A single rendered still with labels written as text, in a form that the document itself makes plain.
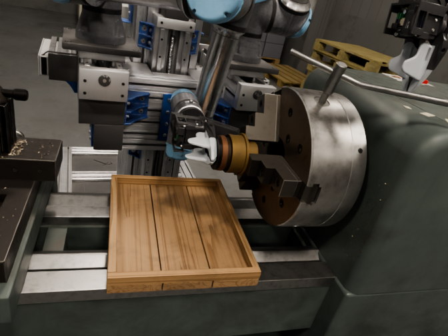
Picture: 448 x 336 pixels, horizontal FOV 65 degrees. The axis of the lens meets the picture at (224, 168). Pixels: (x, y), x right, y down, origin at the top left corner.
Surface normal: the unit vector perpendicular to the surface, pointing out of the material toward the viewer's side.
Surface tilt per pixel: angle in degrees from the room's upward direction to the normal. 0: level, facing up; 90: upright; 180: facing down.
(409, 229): 90
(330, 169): 71
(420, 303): 90
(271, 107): 60
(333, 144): 52
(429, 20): 80
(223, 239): 0
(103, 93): 90
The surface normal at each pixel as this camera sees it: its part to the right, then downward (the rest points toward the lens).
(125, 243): 0.20, -0.86
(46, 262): 0.29, -0.51
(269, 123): 0.31, 0.00
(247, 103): 0.34, 0.50
